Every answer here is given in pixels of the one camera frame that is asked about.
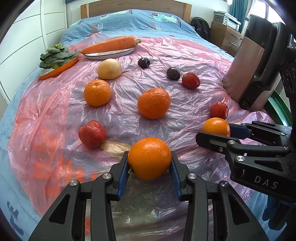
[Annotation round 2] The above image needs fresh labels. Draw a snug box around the small orange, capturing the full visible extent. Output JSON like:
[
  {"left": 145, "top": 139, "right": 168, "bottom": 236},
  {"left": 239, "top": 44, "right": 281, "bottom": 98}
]
[{"left": 202, "top": 118, "right": 230, "bottom": 137}]

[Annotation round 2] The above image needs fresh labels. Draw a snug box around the red apple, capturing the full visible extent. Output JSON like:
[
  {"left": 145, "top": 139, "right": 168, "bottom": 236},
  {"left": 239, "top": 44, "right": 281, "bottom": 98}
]
[
  {"left": 78, "top": 120, "right": 107, "bottom": 149},
  {"left": 182, "top": 72, "right": 200, "bottom": 90},
  {"left": 210, "top": 101, "right": 229, "bottom": 120}
]

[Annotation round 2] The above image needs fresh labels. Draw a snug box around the large orange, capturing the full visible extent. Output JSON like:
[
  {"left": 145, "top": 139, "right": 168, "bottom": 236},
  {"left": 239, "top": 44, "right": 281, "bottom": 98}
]
[{"left": 137, "top": 88, "right": 171, "bottom": 120}]

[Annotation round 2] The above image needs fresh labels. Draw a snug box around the dark plum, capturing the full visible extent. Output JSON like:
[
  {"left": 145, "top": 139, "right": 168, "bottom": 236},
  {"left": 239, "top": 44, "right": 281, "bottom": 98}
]
[
  {"left": 166, "top": 67, "right": 180, "bottom": 81},
  {"left": 137, "top": 57, "right": 151, "bottom": 69}
]

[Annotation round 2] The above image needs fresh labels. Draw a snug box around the pale yellow grapefruit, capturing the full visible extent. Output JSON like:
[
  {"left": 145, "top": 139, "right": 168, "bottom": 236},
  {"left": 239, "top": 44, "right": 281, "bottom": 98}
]
[{"left": 97, "top": 59, "right": 122, "bottom": 80}]

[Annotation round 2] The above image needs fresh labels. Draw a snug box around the green metal tray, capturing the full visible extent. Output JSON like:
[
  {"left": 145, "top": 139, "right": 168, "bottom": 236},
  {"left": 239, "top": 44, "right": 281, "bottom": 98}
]
[{"left": 264, "top": 91, "right": 292, "bottom": 126}]

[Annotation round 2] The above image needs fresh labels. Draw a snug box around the black steel electric kettle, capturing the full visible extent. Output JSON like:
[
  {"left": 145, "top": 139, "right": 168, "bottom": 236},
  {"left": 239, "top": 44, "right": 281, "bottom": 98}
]
[{"left": 223, "top": 15, "right": 292, "bottom": 111}]

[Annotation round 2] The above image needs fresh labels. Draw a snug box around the pink plastic sheet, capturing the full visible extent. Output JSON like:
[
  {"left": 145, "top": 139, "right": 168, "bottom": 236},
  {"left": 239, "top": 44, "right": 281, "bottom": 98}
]
[{"left": 7, "top": 34, "right": 275, "bottom": 241}]

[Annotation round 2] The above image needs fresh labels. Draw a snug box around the wooden drawer cabinet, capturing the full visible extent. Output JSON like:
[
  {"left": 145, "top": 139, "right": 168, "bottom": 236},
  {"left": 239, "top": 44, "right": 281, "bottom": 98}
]
[{"left": 210, "top": 21, "right": 243, "bottom": 57}]

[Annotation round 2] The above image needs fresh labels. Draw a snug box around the white printer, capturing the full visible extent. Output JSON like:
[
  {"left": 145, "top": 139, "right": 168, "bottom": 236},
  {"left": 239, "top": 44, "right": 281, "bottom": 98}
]
[{"left": 213, "top": 11, "right": 241, "bottom": 31}]

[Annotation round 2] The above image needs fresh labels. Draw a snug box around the black backpack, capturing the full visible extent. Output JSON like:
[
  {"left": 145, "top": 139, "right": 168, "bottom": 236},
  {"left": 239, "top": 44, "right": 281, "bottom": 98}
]
[{"left": 191, "top": 17, "right": 211, "bottom": 41}]

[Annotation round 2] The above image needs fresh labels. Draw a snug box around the teal curtain right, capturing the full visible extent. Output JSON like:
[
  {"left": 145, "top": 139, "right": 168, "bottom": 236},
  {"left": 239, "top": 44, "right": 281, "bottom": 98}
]
[{"left": 230, "top": 0, "right": 249, "bottom": 32}]

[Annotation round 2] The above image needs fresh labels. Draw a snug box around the orange plate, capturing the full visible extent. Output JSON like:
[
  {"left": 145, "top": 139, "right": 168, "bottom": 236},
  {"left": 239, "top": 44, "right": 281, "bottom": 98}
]
[{"left": 39, "top": 56, "right": 79, "bottom": 80}]

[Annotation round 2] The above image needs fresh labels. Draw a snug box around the white oval plate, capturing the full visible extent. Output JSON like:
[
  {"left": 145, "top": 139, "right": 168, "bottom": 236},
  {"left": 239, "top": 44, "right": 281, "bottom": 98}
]
[{"left": 83, "top": 47, "right": 135, "bottom": 60}]

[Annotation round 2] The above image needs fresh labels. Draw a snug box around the green bok choy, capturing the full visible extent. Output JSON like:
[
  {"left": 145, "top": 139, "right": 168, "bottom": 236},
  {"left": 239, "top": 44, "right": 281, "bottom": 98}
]
[{"left": 39, "top": 44, "right": 79, "bottom": 69}]

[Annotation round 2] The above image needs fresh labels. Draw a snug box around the large carrot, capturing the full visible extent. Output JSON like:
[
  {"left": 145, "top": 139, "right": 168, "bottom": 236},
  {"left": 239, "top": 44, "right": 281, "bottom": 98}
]
[{"left": 78, "top": 36, "right": 142, "bottom": 54}]

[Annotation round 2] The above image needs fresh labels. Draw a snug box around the wooden headboard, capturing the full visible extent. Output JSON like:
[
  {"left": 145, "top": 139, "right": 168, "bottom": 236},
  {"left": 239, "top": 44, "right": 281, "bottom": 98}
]
[{"left": 80, "top": 0, "right": 192, "bottom": 23}]

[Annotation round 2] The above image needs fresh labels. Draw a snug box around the white wardrobe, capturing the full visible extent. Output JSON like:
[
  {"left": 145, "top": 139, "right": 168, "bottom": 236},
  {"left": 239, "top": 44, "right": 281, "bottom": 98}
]
[{"left": 1, "top": 0, "right": 67, "bottom": 103}]

